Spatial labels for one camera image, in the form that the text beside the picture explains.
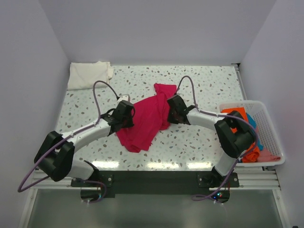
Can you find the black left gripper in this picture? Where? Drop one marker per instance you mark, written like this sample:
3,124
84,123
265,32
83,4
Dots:
130,123

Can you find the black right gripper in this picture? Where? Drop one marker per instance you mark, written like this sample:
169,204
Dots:
170,119

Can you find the magenta t shirt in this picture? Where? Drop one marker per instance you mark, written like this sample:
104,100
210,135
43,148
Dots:
151,116

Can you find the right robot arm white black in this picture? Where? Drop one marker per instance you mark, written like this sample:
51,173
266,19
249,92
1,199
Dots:
235,136

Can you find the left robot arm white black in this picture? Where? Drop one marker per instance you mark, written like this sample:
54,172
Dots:
56,154

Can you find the folded cream t shirt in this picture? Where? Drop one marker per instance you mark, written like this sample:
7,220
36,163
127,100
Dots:
84,75

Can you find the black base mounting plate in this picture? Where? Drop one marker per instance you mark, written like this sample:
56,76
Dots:
113,183

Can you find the blue t shirt in basket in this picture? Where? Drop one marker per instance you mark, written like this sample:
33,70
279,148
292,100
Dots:
253,123

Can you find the white plastic laundry basket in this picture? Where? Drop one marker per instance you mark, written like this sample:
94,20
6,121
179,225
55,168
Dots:
266,131

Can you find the pink t shirt in basket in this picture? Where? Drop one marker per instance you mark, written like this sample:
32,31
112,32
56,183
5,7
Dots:
267,156

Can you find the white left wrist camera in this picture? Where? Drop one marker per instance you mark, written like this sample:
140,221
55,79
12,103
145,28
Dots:
124,98

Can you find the aluminium rail frame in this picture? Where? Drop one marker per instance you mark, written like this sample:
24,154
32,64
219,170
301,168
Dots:
256,203

